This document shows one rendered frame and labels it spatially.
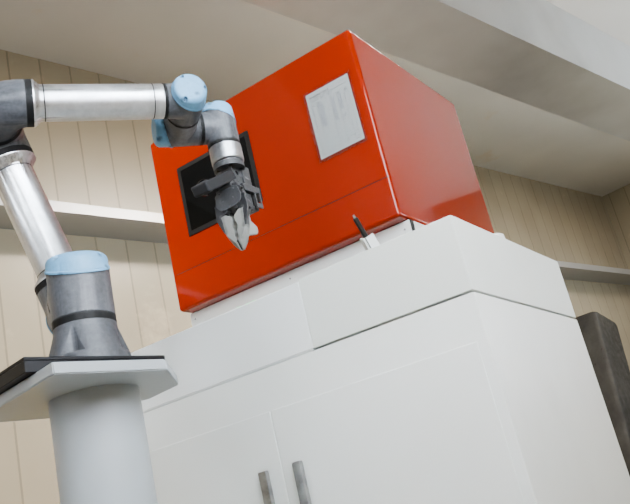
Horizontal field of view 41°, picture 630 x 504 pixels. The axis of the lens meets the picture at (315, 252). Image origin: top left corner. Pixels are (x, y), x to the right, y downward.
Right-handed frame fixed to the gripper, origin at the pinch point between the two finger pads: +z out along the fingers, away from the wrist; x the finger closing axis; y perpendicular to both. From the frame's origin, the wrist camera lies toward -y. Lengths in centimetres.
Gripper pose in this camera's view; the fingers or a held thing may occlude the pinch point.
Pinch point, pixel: (239, 244)
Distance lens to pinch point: 183.7
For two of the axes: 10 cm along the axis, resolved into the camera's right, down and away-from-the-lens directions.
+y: 5.5, 1.4, 8.2
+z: 2.2, 9.2, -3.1
